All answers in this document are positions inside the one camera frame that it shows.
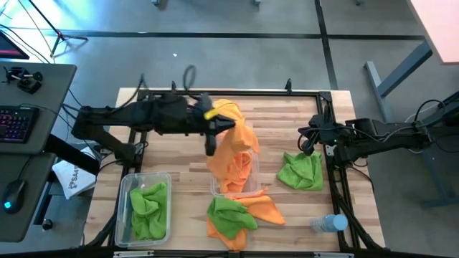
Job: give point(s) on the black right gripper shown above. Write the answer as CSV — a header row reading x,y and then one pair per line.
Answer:
x,y
319,130

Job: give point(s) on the silver bracket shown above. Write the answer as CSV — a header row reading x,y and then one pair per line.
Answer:
x,y
133,254
333,255

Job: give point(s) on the black table clamp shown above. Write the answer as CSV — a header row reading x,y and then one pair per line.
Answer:
x,y
174,86
288,84

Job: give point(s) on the grey desk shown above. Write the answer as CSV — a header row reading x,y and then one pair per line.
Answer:
x,y
54,93

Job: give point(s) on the black caster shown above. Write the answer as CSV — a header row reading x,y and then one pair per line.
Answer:
x,y
47,224

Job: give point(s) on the grey table leg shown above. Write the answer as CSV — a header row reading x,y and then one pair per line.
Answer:
x,y
394,77

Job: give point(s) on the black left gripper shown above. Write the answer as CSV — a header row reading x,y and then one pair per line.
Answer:
x,y
211,143

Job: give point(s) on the black clamp mount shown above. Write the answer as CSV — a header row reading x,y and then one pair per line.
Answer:
x,y
25,79

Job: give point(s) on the black keyboard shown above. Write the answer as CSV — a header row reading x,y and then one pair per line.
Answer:
x,y
16,123

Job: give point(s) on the white printed bag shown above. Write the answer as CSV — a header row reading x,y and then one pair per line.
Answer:
x,y
75,181

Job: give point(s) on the yellow tape tag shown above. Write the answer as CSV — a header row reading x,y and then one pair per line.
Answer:
x,y
211,114

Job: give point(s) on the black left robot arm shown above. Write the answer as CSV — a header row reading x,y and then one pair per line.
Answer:
x,y
118,118

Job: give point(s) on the black tripod stand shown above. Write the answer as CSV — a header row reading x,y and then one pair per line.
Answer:
x,y
57,36

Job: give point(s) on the black computer mouse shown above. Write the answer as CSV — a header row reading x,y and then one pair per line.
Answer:
x,y
13,196

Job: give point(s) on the grey mounting plate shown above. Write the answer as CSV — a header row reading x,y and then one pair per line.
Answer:
x,y
329,149

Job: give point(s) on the black aluminium table frame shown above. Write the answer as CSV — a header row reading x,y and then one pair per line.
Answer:
x,y
287,94

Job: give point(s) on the blue-capped water bottle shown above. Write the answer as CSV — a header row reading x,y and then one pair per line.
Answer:
x,y
330,223

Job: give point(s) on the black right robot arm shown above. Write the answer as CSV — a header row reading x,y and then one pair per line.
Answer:
x,y
376,132

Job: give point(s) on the dark grey table frame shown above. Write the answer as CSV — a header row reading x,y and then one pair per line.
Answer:
x,y
430,172

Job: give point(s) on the pink table top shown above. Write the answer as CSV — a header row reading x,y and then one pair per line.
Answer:
x,y
437,25

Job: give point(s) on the black monitor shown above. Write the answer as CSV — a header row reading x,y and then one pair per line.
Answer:
x,y
9,48

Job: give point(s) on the clear plastic basket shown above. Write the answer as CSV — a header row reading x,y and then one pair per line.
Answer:
x,y
123,200
257,179

